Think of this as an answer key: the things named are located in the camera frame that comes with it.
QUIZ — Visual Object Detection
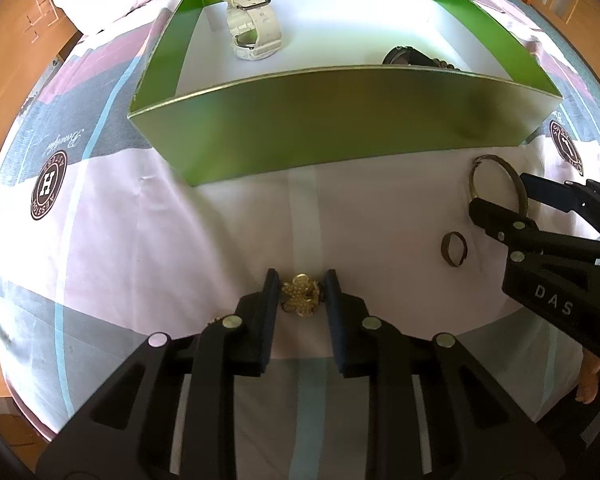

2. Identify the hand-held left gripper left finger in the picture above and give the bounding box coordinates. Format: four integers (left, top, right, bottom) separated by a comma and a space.
35, 268, 281, 480

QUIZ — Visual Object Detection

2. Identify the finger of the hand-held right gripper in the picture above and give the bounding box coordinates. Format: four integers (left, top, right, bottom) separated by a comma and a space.
468, 196, 600, 265
521, 172, 600, 244

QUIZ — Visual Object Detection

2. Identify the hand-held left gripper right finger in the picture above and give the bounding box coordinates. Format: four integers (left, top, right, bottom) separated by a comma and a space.
322, 268, 566, 480

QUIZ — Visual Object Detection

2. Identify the gold flower brooch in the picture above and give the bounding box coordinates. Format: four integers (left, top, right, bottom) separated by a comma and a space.
279, 273, 324, 319

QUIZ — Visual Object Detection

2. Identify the bronze bangle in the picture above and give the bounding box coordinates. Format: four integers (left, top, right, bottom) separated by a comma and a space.
468, 155, 530, 217

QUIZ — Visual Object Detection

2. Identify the green cardboard box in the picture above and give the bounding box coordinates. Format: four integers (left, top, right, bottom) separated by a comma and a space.
128, 0, 565, 188

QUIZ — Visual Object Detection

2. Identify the dark beaded bracelet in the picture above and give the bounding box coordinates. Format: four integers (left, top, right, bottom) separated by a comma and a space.
382, 46, 462, 72

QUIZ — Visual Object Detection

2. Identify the white wrist watch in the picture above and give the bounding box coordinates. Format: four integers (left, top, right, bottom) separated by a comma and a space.
221, 0, 281, 62

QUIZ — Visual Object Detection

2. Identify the person's right hand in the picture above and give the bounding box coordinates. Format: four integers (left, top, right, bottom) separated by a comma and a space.
575, 347, 600, 405

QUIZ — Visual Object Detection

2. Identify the striped printed bed sheet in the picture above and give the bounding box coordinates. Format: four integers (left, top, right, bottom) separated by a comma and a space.
0, 0, 600, 480

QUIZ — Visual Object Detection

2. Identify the wooden bed headboard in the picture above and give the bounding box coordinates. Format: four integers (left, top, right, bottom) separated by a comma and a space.
0, 0, 83, 131

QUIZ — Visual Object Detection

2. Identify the small metal ring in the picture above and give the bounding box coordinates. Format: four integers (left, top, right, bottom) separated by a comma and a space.
440, 231, 469, 267

